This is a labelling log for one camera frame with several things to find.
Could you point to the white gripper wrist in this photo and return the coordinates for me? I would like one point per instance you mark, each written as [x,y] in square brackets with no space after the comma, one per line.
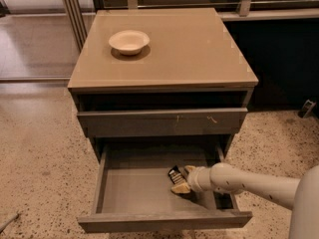
[193,180]

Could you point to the black rxbar chocolate wrapper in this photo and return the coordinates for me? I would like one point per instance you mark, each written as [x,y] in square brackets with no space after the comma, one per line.
[176,176]

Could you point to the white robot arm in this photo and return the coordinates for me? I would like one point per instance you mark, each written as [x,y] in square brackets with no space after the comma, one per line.
[301,196]

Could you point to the open grey middle drawer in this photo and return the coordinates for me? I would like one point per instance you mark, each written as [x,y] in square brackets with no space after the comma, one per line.
[133,192]

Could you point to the grey top drawer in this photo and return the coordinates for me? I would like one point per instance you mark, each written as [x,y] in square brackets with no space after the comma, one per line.
[162,123]

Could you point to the grey drawer cabinet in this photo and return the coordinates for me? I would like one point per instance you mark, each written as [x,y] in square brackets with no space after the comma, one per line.
[191,62]

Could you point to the white bowl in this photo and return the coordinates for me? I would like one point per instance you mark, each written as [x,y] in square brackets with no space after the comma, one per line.
[129,42]

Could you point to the grey rod on floor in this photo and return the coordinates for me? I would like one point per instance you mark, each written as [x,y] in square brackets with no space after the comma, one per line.
[8,221]

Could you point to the grey floor bracket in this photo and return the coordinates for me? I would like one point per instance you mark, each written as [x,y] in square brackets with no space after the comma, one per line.
[307,109]

